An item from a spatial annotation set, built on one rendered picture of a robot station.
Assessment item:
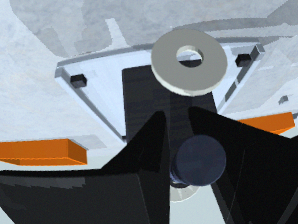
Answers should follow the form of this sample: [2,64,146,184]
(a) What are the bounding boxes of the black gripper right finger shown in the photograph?
[189,107,298,224]

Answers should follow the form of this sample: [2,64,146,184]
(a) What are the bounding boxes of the orange open tray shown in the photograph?
[0,139,88,167]
[237,112,295,135]

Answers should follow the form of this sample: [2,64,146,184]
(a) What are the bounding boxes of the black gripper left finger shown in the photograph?
[0,111,170,224]

